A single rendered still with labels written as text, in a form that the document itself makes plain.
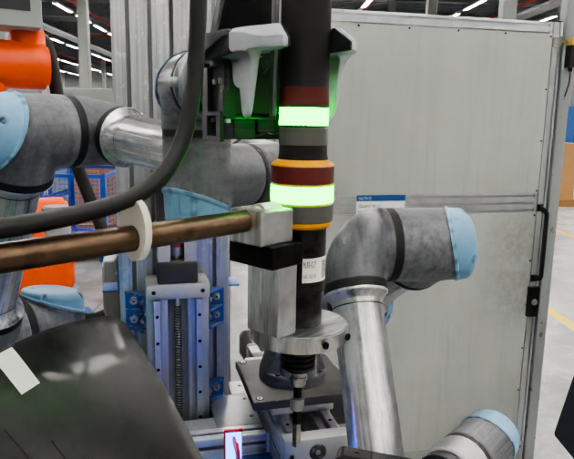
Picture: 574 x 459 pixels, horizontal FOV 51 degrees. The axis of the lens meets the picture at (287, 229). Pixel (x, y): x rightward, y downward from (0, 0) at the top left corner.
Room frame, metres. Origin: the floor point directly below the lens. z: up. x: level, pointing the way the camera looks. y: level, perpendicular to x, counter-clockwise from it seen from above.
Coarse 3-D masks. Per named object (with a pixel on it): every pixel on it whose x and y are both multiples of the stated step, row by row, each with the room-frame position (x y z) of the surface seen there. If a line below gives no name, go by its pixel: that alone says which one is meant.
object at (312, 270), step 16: (304, 240) 0.40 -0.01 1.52; (320, 240) 0.40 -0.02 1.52; (304, 256) 0.40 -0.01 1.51; (320, 256) 0.41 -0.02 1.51; (304, 272) 0.40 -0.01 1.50; (320, 272) 0.41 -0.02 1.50; (304, 288) 0.40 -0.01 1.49; (320, 288) 0.41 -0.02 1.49; (304, 304) 0.40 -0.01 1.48; (320, 304) 0.41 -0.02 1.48; (304, 320) 0.40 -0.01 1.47; (320, 320) 0.41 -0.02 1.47; (288, 368) 0.41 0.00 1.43; (304, 368) 0.41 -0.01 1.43
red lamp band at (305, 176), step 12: (276, 168) 0.40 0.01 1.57; (288, 168) 0.40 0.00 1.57; (300, 168) 0.39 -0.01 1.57; (312, 168) 0.40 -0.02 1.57; (324, 168) 0.40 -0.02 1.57; (276, 180) 0.40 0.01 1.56; (288, 180) 0.40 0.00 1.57; (300, 180) 0.40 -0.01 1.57; (312, 180) 0.40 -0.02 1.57; (324, 180) 0.40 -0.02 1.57
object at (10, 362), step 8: (8, 352) 0.39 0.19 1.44; (0, 360) 0.38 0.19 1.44; (8, 360) 0.39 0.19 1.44; (16, 360) 0.39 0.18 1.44; (8, 368) 0.38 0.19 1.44; (16, 368) 0.39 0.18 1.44; (24, 368) 0.39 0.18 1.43; (8, 376) 0.38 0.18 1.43; (16, 376) 0.38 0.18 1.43; (24, 376) 0.39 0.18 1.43; (32, 376) 0.39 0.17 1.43; (16, 384) 0.38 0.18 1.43; (24, 384) 0.38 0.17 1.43; (32, 384) 0.39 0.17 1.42; (24, 392) 0.38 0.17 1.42
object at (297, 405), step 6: (294, 390) 0.41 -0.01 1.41; (300, 390) 0.41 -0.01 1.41; (294, 396) 0.41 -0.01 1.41; (300, 396) 0.41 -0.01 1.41; (294, 402) 0.41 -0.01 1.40; (300, 402) 0.41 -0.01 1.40; (294, 408) 0.41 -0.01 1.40; (300, 408) 0.41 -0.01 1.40; (294, 414) 0.41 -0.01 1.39; (300, 414) 0.41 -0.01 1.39; (294, 420) 0.41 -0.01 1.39; (300, 420) 0.41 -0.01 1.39; (294, 426) 0.41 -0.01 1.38; (300, 426) 0.41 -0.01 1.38; (294, 432) 0.41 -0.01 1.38; (300, 432) 0.41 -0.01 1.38; (294, 438) 0.41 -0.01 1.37; (300, 438) 0.41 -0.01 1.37; (294, 444) 0.41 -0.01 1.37; (300, 444) 0.41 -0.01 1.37
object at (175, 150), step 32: (192, 0) 0.35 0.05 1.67; (192, 32) 0.34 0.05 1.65; (192, 64) 0.34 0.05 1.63; (192, 96) 0.34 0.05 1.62; (192, 128) 0.34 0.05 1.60; (128, 192) 0.31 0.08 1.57; (0, 224) 0.26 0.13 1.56; (32, 224) 0.27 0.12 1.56; (64, 224) 0.28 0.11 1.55; (128, 224) 0.32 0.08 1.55; (128, 256) 0.32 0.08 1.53
